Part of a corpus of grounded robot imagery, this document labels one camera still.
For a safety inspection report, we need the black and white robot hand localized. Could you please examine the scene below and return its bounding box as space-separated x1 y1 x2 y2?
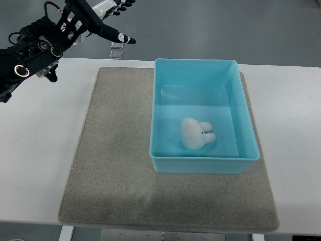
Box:
61 1 136 45

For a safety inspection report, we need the white plush bunny toy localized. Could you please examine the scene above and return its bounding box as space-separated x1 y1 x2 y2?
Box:
180 118 217 150

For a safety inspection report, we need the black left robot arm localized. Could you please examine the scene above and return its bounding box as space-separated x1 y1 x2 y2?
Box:
1 1 88 103

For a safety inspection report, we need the blue plastic box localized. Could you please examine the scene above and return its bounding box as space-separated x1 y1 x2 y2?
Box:
149 59 260 174

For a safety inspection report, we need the upper floor outlet plate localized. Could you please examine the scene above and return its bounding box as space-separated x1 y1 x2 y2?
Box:
111 42 124 49

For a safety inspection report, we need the floor outlet plate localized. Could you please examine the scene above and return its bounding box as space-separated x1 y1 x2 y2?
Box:
111 42 124 49
109 50 123 59

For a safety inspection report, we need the lower floor outlet plate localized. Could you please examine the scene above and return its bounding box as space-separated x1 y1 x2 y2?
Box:
109 50 123 59

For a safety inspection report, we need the grey felt mat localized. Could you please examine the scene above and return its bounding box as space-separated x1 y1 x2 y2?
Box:
58 67 279 233

